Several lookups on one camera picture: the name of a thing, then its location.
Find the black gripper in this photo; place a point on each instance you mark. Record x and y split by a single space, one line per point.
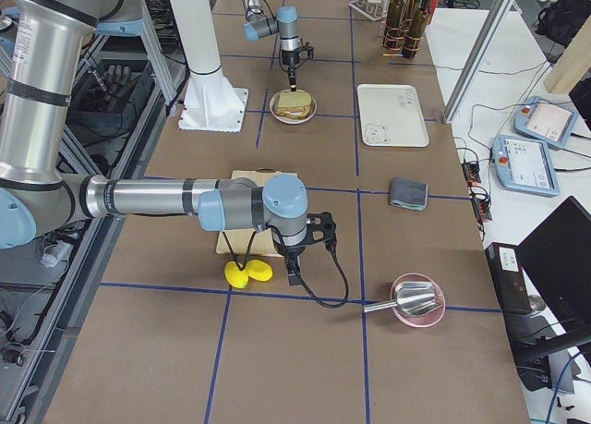
290 251
291 59

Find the bread slice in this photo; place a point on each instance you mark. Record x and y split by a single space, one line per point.
288 99
294 113

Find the white round plate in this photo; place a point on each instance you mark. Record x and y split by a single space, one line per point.
290 121

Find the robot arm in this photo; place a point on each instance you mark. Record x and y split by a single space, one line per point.
261 22
37 199

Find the cream bear tray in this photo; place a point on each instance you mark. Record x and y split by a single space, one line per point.
391 116

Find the bamboo cutting board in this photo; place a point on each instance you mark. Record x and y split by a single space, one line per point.
241 223

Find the yellow lemon upper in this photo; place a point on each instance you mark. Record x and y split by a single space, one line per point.
235 276

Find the dark wine bottle upper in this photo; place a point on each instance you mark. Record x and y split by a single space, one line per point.
397 12

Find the dark wine bottle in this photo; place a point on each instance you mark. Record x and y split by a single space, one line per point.
397 12
420 14

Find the metal scoop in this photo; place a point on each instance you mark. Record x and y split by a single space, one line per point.
412 298

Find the dark wine bottle lower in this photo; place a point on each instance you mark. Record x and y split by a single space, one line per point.
420 14

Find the grey folded cloth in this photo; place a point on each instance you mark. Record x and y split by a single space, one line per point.
408 194

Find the pink bowl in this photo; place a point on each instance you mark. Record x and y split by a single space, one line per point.
427 320

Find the black computer box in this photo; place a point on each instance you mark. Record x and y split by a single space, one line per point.
508 278

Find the teach pendant near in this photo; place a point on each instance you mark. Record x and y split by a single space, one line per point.
524 165

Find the teach pendant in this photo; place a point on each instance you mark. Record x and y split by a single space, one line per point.
539 118
524 165

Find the teach pendant far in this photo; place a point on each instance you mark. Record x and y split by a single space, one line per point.
539 118

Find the black monitor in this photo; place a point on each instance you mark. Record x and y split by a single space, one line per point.
556 259

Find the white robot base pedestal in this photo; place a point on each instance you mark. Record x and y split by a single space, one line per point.
211 103

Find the copper wire bottle rack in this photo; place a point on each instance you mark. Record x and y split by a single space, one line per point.
403 40

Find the aluminium frame post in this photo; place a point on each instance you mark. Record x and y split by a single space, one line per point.
491 24

